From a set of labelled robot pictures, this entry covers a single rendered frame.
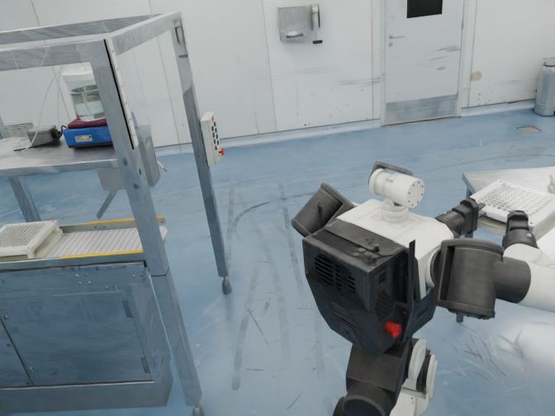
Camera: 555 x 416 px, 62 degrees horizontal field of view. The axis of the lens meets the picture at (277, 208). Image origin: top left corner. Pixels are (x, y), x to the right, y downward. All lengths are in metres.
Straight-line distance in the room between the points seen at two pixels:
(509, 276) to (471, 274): 0.07
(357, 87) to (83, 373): 4.34
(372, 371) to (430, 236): 0.38
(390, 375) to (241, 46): 4.60
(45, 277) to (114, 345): 0.45
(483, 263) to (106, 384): 1.88
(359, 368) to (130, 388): 1.43
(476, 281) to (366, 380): 0.41
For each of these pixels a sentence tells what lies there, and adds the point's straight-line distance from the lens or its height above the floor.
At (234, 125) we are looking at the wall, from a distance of 5.61.
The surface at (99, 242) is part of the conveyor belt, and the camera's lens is 2.08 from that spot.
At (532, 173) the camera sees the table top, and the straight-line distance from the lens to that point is 2.40.
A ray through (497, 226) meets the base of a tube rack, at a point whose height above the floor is 1.02.
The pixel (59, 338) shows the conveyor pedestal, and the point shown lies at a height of 0.48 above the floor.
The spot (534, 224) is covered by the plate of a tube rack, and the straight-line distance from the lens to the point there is 1.58.
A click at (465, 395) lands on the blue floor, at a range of 2.44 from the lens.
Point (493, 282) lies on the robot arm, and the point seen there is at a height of 1.23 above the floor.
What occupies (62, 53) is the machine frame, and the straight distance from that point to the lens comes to 1.58.
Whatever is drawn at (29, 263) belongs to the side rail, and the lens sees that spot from 2.05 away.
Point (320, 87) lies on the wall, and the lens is 5.58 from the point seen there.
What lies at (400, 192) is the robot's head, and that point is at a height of 1.36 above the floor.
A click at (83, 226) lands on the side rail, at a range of 2.20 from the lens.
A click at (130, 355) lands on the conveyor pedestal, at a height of 0.35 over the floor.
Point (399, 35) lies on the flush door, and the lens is 5.70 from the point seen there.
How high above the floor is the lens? 1.82
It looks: 27 degrees down
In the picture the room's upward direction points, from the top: 7 degrees counter-clockwise
